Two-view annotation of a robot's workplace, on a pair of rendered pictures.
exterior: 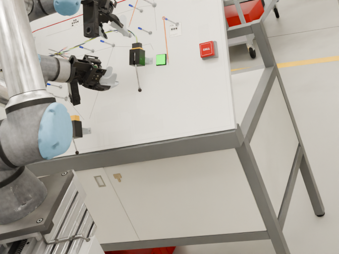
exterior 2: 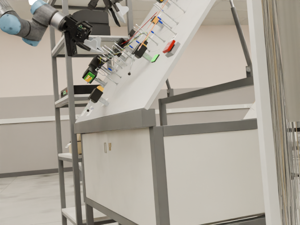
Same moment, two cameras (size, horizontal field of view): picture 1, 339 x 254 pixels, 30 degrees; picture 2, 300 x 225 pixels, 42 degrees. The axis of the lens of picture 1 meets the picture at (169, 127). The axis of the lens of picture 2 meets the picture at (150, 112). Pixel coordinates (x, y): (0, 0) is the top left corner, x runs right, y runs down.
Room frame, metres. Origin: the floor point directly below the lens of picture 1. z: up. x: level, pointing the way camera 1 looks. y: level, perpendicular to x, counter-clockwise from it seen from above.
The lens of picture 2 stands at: (0.75, -1.07, 0.79)
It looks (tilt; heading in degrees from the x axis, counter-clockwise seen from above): 3 degrees up; 37
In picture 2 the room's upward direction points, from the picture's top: 4 degrees counter-clockwise
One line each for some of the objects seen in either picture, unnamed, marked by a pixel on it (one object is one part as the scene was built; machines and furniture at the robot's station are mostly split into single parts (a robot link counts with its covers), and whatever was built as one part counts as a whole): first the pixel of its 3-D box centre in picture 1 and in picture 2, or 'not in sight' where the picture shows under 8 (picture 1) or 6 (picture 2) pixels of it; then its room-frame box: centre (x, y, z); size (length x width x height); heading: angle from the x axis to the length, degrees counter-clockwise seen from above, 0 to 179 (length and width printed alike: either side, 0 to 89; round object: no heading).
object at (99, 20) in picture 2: not in sight; (85, 27); (2.73, 0.95, 1.56); 0.30 x 0.23 x 0.19; 152
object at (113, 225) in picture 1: (66, 208); (96, 167); (2.34, 0.53, 0.60); 0.55 x 0.02 x 0.39; 60
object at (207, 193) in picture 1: (182, 195); (129, 174); (2.06, 0.06, 0.60); 0.55 x 0.03 x 0.39; 60
